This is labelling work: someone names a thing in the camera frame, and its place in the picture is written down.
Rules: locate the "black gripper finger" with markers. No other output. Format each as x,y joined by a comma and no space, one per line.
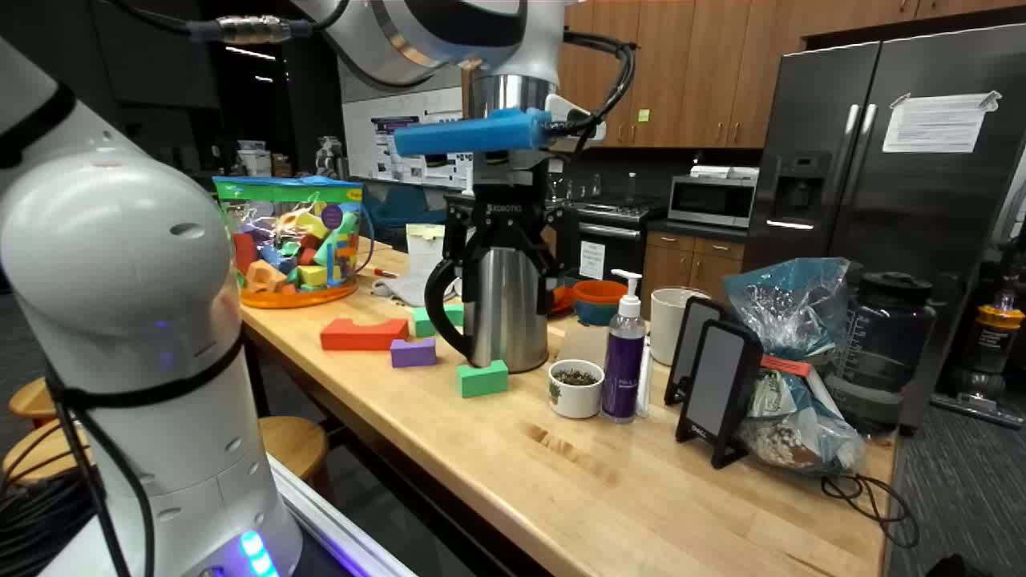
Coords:
487,231
540,231

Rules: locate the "white paper on refrigerator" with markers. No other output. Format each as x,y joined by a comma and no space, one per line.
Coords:
938,121

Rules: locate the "white robot base platform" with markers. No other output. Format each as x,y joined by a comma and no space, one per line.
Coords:
341,533

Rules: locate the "purple foam block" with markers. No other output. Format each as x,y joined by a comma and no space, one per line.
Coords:
411,353

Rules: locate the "round wooden stool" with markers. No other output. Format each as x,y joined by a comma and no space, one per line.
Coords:
36,452
34,402
292,444

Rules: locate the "blue plastic bag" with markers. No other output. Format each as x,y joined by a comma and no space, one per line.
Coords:
796,308

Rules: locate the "orange bowl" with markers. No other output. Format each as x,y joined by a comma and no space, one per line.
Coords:
596,293

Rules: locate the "white tray on microwave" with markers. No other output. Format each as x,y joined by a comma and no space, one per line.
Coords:
725,170

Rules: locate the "red foam block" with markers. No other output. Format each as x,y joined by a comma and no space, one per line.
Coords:
361,334

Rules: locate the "small green foam block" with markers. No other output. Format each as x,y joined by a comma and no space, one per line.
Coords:
481,378

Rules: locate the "brown wooden wall cabinets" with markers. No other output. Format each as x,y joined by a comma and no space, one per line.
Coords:
725,64

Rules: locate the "clear bin of foam blocks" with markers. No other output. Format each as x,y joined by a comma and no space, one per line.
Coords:
292,242

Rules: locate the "purple pump bottle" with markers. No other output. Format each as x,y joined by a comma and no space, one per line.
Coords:
623,362

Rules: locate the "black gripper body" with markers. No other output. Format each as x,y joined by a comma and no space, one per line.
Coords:
511,187

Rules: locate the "black desktop speaker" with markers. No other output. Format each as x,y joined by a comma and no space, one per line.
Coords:
718,390
691,338

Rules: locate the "yellow vacuum cleaner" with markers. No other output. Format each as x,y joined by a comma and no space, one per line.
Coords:
990,332

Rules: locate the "large light green foam block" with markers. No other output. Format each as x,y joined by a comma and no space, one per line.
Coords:
420,321

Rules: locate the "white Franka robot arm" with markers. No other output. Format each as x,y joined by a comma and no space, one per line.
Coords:
128,275

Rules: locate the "blue wrist camera housing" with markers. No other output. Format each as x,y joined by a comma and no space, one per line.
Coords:
470,132

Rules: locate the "stainless steel electric kettle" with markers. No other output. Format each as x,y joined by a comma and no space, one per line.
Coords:
511,315

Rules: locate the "black kitchen stove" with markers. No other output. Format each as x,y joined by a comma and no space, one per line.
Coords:
611,242

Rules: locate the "white ramekin cup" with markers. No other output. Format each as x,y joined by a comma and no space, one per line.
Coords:
576,390

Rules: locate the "white mug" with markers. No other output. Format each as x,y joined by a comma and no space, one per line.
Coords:
668,321

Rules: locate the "teal bowl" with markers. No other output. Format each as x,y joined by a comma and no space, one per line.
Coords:
596,315

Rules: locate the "green sticky note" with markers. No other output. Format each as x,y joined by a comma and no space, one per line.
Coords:
642,115

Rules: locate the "silver microwave oven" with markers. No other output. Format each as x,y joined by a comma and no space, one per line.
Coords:
709,198

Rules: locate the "orange tray under bin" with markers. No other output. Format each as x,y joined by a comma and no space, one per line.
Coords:
292,300

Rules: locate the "stainless steel refrigerator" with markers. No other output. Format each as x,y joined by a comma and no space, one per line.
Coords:
908,211

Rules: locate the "brown wooden base cabinet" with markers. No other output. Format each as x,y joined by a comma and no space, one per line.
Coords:
691,261

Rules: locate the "white box with pale lid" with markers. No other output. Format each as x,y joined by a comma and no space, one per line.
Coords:
425,257

